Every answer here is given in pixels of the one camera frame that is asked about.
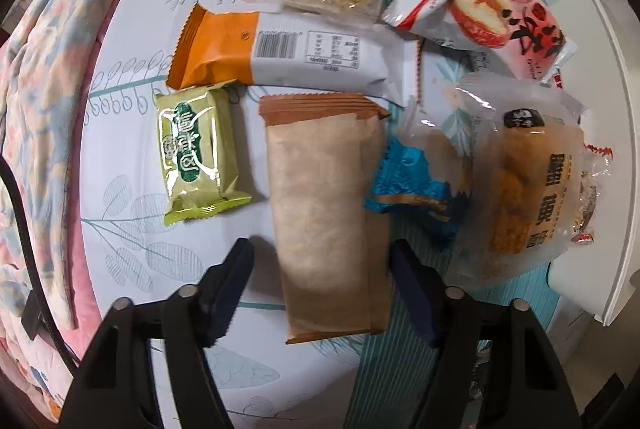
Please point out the orange and white snack packet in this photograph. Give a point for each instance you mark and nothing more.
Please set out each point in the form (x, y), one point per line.
(300, 54)

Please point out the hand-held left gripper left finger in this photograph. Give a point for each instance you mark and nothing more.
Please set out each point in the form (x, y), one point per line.
(227, 289)

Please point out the white plastic container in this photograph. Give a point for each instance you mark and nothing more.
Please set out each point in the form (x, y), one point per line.
(617, 84)

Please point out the floral pink blanket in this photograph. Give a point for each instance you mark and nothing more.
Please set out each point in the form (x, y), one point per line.
(45, 109)

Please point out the leaf print tablecloth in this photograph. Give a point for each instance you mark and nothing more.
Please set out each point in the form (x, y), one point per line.
(130, 134)

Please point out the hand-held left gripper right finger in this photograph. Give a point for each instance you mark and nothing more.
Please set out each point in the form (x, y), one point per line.
(417, 294)

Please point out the green snack packet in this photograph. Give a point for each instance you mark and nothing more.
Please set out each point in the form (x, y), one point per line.
(200, 154)

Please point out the translucent packet of golden pastry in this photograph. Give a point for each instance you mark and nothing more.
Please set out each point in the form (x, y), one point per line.
(530, 189)

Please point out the red and white snack packet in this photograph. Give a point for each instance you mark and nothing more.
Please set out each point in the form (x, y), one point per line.
(490, 9)

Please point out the brown paper snack packet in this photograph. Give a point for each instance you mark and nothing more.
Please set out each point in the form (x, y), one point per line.
(320, 209)

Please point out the small clear red-trimmed snack packet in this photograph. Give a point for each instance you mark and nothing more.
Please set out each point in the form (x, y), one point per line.
(592, 204)

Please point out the blue snack packet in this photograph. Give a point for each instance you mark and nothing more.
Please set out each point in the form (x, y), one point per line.
(415, 189)

